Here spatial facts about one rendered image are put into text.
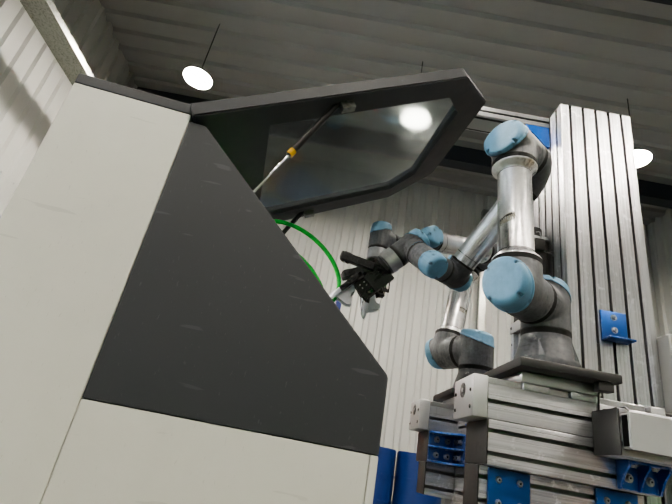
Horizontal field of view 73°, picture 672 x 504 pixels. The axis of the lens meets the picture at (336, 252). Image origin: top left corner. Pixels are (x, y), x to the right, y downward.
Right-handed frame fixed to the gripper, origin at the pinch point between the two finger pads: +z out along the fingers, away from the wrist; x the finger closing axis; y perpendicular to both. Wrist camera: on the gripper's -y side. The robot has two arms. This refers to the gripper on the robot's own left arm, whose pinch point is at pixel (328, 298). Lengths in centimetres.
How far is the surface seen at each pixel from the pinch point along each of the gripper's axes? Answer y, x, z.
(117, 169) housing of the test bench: -47, -45, 22
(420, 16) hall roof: -267, 380, -325
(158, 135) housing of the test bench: -51, -41, 10
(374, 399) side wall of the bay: 27.3, -39.1, 6.1
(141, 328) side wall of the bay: -12, -49, 35
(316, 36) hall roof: -360, 430, -221
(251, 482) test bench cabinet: 24, -48, 33
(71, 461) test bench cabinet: 2, -55, 55
